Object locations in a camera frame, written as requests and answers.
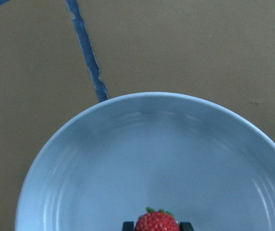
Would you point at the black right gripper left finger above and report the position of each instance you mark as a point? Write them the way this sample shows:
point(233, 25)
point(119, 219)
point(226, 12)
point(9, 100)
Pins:
point(128, 226)

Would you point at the red strawberry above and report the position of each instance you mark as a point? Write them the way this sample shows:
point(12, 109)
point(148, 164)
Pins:
point(157, 220)

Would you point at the blue ceramic plate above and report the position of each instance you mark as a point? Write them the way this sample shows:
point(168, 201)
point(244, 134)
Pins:
point(200, 161)

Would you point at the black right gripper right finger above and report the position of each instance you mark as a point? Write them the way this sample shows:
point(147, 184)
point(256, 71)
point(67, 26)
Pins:
point(185, 226)

